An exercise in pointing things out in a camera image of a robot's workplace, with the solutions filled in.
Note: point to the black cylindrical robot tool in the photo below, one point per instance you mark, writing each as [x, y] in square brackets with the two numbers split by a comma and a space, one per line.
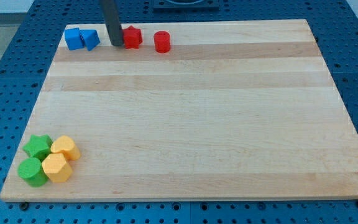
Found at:
[112, 22]

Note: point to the green star block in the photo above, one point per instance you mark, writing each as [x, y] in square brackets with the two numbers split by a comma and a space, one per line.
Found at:
[38, 146]

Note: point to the yellow hexagon block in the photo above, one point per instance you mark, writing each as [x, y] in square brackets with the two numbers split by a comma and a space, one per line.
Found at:
[57, 168]

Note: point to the green cylinder block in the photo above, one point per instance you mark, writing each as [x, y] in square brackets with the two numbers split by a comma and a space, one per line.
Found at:
[30, 170]

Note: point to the red cylinder block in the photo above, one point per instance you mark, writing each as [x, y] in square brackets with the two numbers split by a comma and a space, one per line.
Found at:
[162, 41]

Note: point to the red star block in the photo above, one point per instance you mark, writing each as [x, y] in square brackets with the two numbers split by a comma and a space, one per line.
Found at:
[132, 37]

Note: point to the blue cube block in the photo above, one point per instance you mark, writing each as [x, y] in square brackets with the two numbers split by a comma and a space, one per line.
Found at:
[73, 39]

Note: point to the blue triangular block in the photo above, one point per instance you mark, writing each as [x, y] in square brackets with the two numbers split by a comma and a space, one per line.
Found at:
[90, 38]

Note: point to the wooden board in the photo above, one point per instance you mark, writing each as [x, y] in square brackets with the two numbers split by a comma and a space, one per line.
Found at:
[237, 110]

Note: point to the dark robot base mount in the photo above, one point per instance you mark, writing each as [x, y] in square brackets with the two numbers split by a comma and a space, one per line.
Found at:
[185, 4]

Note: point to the yellow heart block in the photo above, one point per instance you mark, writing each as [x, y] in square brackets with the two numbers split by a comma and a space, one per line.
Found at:
[66, 146]

